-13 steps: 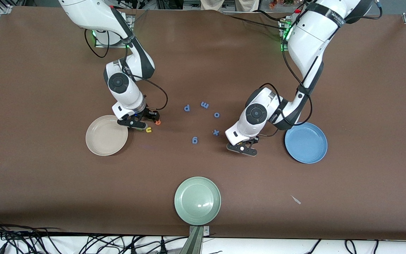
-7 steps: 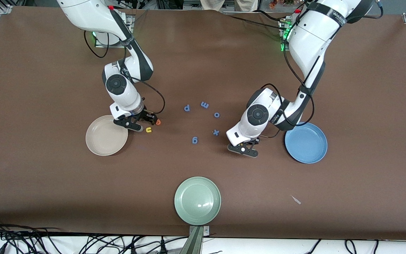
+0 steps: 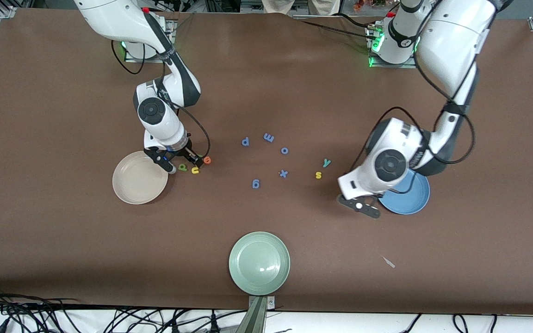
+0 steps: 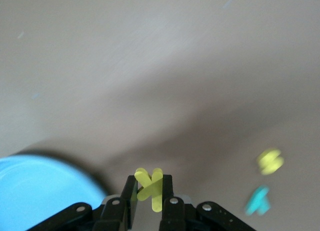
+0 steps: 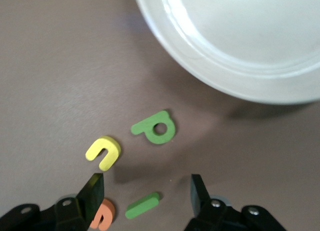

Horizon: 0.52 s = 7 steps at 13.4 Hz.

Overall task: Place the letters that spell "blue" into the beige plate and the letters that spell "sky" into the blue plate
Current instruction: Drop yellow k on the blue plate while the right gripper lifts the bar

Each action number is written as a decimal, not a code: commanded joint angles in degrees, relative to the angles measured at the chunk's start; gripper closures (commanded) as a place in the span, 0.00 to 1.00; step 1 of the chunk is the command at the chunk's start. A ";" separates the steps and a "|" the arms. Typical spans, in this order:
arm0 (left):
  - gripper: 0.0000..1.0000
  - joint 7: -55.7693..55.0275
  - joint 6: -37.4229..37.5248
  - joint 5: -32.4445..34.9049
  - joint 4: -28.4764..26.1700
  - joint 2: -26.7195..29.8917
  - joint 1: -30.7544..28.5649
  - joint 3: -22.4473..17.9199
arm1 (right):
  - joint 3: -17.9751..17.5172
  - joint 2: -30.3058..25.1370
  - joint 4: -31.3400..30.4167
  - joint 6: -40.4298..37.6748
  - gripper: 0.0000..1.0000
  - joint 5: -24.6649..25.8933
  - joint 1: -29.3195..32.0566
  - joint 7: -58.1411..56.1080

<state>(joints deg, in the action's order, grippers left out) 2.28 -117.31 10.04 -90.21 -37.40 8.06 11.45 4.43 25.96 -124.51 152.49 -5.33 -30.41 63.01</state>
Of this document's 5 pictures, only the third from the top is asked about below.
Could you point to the blue foam letter m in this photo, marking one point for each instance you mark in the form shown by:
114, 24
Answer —
269, 137

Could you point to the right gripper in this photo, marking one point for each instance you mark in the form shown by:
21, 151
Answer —
185, 151

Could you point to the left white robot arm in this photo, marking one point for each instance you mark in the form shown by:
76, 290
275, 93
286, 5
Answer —
451, 41

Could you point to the person in beige trousers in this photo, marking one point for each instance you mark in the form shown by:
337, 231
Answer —
278, 5

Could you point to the blue foam letter p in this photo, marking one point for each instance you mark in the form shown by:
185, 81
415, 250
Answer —
245, 141

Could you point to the orange red background objects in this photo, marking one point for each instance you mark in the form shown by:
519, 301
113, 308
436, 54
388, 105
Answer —
361, 4

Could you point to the beige brown plate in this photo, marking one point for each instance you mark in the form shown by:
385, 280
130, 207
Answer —
137, 182

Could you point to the green foam letter p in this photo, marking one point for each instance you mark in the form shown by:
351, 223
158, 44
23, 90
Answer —
182, 167

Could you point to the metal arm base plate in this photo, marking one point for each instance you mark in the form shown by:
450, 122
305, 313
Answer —
393, 66
172, 51

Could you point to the small white paper scrap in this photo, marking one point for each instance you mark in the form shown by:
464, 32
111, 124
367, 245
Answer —
388, 262

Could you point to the blue plate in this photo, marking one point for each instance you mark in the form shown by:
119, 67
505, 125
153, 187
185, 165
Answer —
410, 199

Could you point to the teal foam letter y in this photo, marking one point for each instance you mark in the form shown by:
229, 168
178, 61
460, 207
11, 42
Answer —
326, 162

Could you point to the grey metal camera bracket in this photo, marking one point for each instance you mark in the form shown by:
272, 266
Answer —
257, 317

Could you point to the green plate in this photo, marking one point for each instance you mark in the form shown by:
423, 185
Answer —
259, 263

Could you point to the blue foam letter x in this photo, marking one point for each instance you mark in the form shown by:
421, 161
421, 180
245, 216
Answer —
283, 174

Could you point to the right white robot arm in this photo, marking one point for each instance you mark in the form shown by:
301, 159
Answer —
109, 18

